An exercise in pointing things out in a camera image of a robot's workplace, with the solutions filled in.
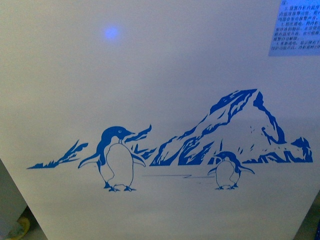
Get grey instruction sticker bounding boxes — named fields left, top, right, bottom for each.
left=268, top=0, right=320, bottom=57

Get yellow object on floor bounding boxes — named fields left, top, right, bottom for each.
left=14, top=216, right=31, bottom=240

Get white blue chest freezer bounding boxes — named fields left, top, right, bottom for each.
left=0, top=0, right=320, bottom=240

